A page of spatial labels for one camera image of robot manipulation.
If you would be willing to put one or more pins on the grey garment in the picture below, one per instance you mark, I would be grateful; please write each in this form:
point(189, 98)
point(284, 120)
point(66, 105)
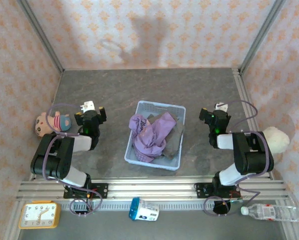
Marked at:
point(174, 142)

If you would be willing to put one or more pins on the purple t-shirt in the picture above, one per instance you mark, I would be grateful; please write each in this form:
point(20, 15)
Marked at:
point(149, 140)

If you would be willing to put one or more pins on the light blue plastic basket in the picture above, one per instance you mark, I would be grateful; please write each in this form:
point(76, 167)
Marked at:
point(164, 165)

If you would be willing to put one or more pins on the plush doll with striped shirt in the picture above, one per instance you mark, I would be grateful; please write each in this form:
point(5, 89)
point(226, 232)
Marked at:
point(43, 126)

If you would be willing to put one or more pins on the thin aluminium table edge strip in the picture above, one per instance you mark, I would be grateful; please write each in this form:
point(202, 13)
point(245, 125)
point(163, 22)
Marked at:
point(57, 88)

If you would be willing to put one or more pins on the white fluffy plush toy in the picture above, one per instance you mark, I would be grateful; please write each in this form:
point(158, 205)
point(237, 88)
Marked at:
point(279, 142)

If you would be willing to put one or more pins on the clear plastic water bottle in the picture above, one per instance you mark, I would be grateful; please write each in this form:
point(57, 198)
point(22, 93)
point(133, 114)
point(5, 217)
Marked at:
point(269, 212)

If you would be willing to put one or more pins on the white cup with blue lid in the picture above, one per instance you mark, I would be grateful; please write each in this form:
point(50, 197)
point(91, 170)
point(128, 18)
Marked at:
point(144, 210)

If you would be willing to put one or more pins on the yellow alarm clock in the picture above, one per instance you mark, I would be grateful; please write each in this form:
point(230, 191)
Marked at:
point(38, 215)

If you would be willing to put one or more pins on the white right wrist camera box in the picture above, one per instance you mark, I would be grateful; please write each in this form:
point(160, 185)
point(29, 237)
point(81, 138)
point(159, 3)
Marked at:
point(222, 107)

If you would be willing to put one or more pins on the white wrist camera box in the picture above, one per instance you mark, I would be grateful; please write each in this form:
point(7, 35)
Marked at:
point(88, 106)
point(222, 107)

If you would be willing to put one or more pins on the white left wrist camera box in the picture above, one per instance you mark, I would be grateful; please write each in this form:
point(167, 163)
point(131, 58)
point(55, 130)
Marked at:
point(88, 106)

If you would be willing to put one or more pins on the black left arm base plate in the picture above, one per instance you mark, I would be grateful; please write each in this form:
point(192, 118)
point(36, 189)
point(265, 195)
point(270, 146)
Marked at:
point(103, 190)

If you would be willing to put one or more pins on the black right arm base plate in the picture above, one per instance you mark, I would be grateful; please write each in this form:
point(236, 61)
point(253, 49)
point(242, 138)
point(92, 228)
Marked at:
point(199, 190)

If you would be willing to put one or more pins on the wide aluminium mounting rail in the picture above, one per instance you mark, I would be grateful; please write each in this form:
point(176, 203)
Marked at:
point(152, 187)

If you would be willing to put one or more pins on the aluminium frame post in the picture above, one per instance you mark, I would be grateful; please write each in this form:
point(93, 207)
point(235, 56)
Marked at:
point(42, 35)
point(260, 35)

